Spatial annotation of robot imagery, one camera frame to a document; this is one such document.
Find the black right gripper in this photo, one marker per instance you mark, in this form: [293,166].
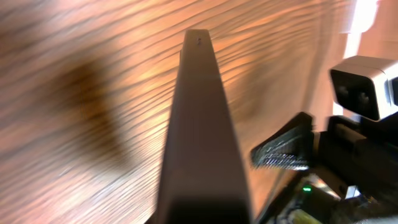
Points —
[345,174]

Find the Samsung Galaxy smartphone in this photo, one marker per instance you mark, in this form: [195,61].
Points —
[202,178]

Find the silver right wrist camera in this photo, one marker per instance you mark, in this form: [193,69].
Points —
[366,86]

